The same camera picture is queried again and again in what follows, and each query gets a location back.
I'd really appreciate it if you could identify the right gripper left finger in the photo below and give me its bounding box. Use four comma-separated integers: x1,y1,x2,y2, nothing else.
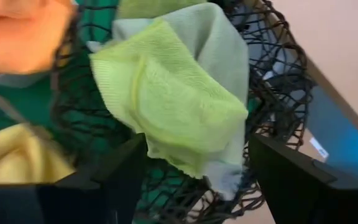
0,133,149,224

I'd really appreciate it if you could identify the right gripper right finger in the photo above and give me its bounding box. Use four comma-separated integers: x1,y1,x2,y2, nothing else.
249,133,358,224

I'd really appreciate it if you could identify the yellow microfiber towel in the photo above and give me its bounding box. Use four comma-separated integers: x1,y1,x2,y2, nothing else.
0,123,76,185

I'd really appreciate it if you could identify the green microfiber towel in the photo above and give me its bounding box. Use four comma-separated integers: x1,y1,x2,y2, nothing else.
116,0,209,20
89,17,250,180

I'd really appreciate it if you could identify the orange microfiber towel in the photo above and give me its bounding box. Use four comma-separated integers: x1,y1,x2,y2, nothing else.
0,0,76,77

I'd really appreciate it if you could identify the grey microfiber towel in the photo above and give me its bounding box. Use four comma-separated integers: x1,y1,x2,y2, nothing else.
87,2,250,202

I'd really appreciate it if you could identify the round black mesh basket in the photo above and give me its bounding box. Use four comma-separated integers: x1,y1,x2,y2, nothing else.
50,0,318,224

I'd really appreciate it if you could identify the beige wooden desk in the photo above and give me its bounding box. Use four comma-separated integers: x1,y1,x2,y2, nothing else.
270,0,358,150

